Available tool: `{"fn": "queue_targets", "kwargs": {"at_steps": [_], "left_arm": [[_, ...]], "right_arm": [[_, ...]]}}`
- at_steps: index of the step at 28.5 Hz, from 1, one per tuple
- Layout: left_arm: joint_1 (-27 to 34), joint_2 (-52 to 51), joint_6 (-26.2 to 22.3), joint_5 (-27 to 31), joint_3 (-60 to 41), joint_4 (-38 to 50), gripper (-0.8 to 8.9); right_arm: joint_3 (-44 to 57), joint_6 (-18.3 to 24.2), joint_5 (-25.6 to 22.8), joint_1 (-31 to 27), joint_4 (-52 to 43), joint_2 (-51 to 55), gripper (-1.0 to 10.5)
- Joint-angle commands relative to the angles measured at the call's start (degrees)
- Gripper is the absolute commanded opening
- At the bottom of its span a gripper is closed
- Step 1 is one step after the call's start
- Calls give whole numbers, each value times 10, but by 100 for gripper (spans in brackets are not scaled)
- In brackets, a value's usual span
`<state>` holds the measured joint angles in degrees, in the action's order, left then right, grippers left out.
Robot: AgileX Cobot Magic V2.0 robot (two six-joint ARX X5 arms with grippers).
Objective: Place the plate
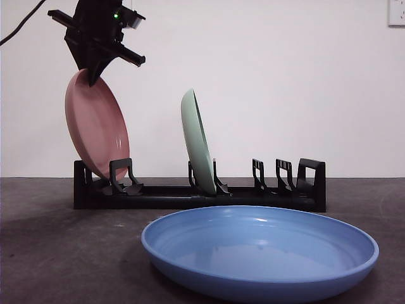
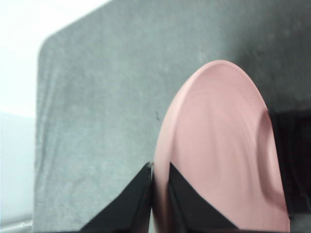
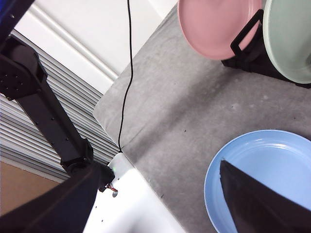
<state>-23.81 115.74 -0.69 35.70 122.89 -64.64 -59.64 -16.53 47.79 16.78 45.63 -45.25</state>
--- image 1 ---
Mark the white wall socket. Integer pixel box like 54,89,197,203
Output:
388,0,405,28

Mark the black plate rack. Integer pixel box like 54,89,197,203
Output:
73,157,327,213

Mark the black cable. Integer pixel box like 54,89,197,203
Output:
0,0,46,45

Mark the pink plate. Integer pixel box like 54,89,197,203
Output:
65,68,130,181

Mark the green plate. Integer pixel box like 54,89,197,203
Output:
180,88,218,194

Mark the blue plate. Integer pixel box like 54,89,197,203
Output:
140,205,380,303

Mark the pale grey camera box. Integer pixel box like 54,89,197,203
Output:
121,6,146,32

